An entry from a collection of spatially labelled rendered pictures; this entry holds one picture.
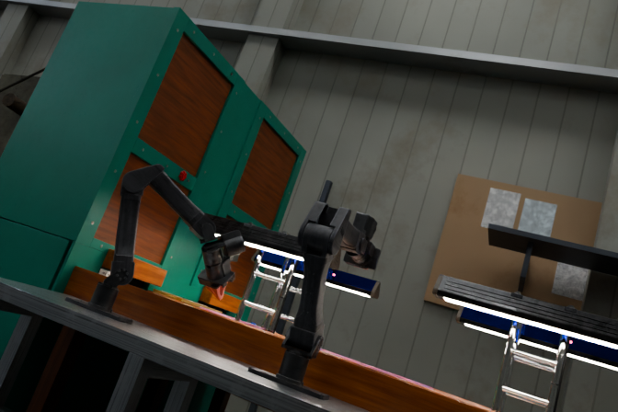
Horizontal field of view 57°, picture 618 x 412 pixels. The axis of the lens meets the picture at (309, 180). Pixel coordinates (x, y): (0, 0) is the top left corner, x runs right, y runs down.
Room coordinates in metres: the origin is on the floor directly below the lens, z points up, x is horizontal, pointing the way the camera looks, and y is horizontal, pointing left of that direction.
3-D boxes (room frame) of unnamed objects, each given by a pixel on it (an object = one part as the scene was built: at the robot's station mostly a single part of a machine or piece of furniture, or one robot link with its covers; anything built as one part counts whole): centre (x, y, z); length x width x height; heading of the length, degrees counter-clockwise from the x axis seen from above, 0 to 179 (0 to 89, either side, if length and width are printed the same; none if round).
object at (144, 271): (2.26, 0.51, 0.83); 0.30 x 0.06 x 0.07; 153
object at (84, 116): (2.73, 0.62, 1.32); 1.36 x 0.55 x 0.95; 153
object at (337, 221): (1.47, -0.12, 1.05); 0.30 x 0.09 x 0.12; 157
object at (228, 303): (2.87, 0.21, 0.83); 0.30 x 0.06 x 0.07; 153
